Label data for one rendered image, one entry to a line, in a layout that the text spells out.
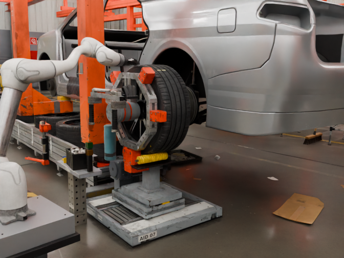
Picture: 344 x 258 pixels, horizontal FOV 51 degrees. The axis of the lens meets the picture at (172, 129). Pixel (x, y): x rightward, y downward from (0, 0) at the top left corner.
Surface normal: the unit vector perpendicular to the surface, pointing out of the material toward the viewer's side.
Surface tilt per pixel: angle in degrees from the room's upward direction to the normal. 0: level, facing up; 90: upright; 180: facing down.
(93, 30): 90
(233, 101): 90
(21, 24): 90
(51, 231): 90
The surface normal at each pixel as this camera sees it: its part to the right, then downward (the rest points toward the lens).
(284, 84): -0.04, 0.25
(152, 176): 0.62, 0.15
